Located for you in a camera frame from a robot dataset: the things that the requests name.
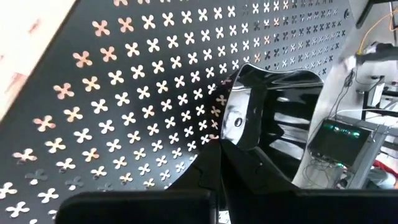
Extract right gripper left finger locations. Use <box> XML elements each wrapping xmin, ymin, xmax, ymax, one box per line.
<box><xmin>55</xmin><ymin>141</ymin><xmax>218</xmax><ymax>224</ymax></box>

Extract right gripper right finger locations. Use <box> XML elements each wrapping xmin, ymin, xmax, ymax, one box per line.
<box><xmin>221</xmin><ymin>139</ymin><xmax>398</xmax><ymax>224</ymax></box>

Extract black wavy square plate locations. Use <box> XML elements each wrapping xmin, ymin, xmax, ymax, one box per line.
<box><xmin>220</xmin><ymin>63</ymin><xmax>325</xmax><ymax>189</ymax></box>

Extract black control box green lights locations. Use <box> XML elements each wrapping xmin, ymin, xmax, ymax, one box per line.
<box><xmin>307</xmin><ymin>119</ymin><xmax>373</xmax><ymax>168</ymax></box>

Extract grey metal cart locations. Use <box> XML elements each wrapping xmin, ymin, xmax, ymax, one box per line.
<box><xmin>341</xmin><ymin>114</ymin><xmax>398</xmax><ymax>189</ymax></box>

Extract black perforated metal stand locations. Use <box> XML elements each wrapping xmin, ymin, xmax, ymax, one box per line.
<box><xmin>0</xmin><ymin>0</ymin><xmax>357</xmax><ymax>224</ymax></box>

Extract yellow extension cable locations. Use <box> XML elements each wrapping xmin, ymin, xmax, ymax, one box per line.
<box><xmin>357</xmin><ymin>9</ymin><xmax>398</xmax><ymax>55</ymax></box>

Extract black table frame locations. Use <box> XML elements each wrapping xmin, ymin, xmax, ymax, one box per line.
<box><xmin>356</xmin><ymin>0</ymin><xmax>398</xmax><ymax>29</ymax></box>

